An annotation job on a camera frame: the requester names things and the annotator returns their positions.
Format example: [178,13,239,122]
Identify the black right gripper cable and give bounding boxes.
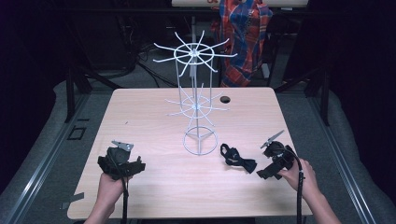
[278,146,305,224]

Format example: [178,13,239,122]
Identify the black floor cables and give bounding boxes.
[118,18,178,89]

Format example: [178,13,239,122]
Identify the red blue plaid cloth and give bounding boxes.
[210,0,275,89]

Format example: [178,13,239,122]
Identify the white wire display rack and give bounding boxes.
[152,29,238,157]

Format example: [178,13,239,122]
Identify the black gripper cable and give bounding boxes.
[278,146,305,224]
[121,176,130,224]

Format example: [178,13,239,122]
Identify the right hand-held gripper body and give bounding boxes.
[260,129,296,175]

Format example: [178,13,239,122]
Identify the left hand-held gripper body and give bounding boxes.
[105,139,139,181]

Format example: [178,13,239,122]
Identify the grey tape strip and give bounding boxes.
[60,191,86,210]

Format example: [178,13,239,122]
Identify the person's left hand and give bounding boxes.
[96,172,132,203]

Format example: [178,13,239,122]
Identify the person's right hand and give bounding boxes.
[277,158,319,201]

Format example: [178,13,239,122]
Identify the black metal frame stand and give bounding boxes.
[63,18,123,124]
[274,59,332,127]

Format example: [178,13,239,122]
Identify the aluminium floor rail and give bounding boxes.
[306,96,377,224]
[3,92,92,224]

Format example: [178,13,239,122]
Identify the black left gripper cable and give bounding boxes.
[121,176,130,224]

